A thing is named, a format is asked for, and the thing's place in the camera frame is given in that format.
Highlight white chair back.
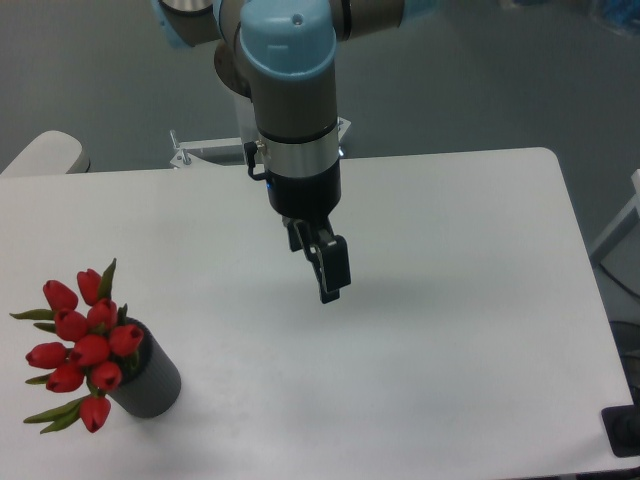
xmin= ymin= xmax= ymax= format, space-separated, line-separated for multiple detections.
xmin=1 ymin=130 xmax=91 ymax=178

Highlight white frame at right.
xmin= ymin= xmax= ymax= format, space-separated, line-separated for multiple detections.
xmin=587 ymin=170 xmax=639 ymax=300

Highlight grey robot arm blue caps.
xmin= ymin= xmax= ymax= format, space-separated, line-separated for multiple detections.
xmin=152 ymin=1 xmax=437 ymax=303

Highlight grey ribbed vase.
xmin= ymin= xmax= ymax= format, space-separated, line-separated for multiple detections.
xmin=108 ymin=317 xmax=181 ymax=418

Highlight black device at table edge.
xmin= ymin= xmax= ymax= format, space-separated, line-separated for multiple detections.
xmin=601 ymin=405 xmax=639 ymax=458

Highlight red tulip bouquet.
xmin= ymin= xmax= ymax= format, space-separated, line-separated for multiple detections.
xmin=10 ymin=260 xmax=151 ymax=434

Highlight blue objects top right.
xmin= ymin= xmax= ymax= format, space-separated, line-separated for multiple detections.
xmin=499 ymin=0 xmax=639 ymax=38

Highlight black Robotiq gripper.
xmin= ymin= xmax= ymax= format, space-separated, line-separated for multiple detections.
xmin=266 ymin=160 xmax=351 ymax=304

